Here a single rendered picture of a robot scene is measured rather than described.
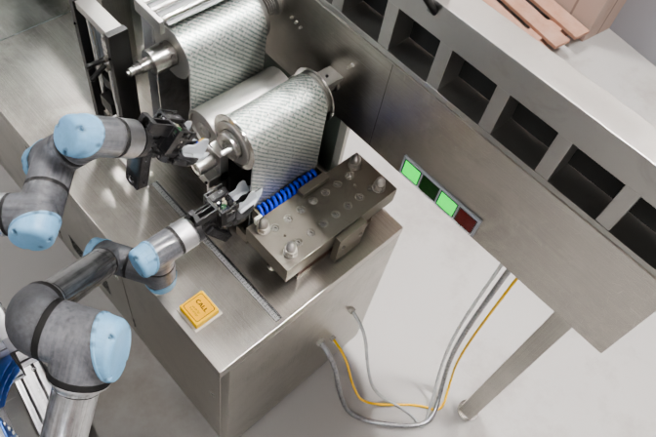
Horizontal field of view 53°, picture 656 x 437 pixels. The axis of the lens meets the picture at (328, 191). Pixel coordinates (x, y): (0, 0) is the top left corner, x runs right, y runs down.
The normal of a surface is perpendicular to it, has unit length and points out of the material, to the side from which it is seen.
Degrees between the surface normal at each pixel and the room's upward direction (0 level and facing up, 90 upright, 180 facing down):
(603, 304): 90
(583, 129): 90
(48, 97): 0
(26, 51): 0
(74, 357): 44
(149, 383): 0
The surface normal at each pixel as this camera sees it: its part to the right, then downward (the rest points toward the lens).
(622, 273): -0.73, 0.51
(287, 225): 0.13, -0.56
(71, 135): -0.47, 0.03
